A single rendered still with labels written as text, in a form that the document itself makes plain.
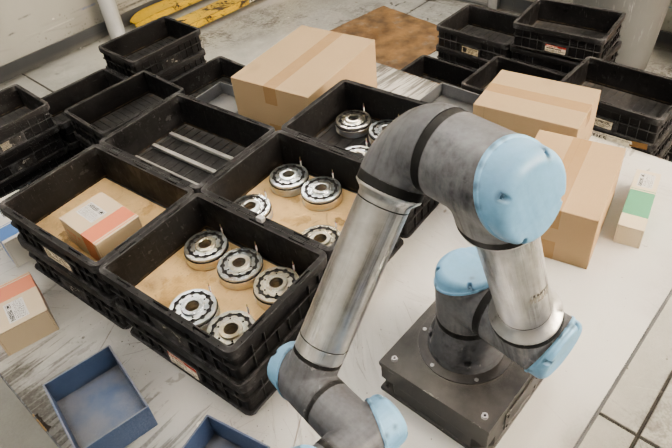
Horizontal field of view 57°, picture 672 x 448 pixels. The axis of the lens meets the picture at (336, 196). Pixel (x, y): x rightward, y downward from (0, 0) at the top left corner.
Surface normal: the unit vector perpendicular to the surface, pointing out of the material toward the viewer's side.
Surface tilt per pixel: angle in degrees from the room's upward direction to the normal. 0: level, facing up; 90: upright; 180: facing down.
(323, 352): 64
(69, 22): 90
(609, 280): 0
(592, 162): 0
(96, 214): 0
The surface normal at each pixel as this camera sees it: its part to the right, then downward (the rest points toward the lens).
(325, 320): -0.35, 0.10
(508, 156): -0.32, -0.56
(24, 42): 0.74, 0.38
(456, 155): -0.60, -0.25
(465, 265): -0.21, -0.81
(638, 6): -0.06, 0.71
